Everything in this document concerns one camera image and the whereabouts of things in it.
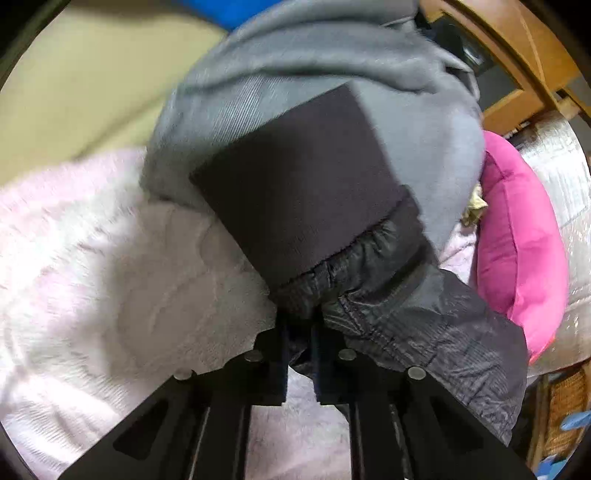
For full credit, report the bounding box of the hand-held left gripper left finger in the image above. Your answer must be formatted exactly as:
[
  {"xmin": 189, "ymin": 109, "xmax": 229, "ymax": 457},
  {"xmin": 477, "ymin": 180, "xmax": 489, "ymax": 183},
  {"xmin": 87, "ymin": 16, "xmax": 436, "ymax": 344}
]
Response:
[{"xmin": 58, "ymin": 314, "xmax": 290, "ymax": 480}]

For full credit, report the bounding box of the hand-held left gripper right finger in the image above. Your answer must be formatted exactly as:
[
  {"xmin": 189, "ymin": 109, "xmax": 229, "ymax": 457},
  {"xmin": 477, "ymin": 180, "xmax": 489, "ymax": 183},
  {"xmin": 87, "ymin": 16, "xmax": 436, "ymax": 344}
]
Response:
[{"xmin": 310, "ymin": 318, "xmax": 536, "ymax": 480}]

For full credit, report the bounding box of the dark grey jacket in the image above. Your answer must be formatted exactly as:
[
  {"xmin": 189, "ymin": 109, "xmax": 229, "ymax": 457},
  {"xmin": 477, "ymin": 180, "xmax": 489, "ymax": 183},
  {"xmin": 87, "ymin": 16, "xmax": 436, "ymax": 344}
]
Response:
[{"xmin": 189, "ymin": 80, "xmax": 529, "ymax": 446}]

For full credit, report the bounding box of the pale fluffy blanket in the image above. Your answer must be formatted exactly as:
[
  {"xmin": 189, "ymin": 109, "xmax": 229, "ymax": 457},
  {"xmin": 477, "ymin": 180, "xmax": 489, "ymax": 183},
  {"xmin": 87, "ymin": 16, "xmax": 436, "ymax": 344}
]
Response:
[{"xmin": 0, "ymin": 148, "xmax": 481, "ymax": 480}]

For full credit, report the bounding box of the yellowish patterned cloth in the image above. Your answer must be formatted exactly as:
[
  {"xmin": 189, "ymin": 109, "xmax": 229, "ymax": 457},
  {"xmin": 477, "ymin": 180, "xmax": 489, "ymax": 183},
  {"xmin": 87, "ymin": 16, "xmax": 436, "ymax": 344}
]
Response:
[{"xmin": 461, "ymin": 184, "xmax": 489, "ymax": 228}]

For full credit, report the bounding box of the pink cushion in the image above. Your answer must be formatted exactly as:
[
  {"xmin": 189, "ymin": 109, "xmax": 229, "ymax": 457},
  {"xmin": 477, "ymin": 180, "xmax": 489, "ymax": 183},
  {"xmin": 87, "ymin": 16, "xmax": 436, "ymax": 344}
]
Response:
[{"xmin": 475, "ymin": 130, "xmax": 568, "ymax": 363}]

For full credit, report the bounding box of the wicker basket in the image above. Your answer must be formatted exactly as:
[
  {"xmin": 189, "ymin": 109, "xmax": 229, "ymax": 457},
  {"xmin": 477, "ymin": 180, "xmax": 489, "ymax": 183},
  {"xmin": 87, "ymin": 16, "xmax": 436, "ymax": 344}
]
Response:
[{"xmin": 545, "ymin": 369, "xmax": 589, "ymax": 460}]

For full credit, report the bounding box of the light blue cloth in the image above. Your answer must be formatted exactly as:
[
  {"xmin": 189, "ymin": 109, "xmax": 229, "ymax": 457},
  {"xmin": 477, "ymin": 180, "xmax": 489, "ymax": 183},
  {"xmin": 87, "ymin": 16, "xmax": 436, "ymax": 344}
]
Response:
[{"xmin": 560, "ymin": 410, "xmax": 589, "ymax": 432}]

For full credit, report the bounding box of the light grey hooded garment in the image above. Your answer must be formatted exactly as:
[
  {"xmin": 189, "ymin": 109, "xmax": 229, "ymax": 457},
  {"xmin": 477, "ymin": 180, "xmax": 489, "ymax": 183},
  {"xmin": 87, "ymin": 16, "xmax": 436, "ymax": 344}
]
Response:
[{"xmin": 141, "ymin": 0, "xmax": 486, "ymax": 259}]

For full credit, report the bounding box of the wooden cabinet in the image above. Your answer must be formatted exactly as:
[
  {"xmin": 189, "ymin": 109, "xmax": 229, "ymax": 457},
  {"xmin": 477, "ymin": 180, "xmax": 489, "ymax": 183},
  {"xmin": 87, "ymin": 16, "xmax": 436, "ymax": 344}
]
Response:
[{"xmin": 419, "ymin": 0, "xmax": 583, "ymax": 136}]

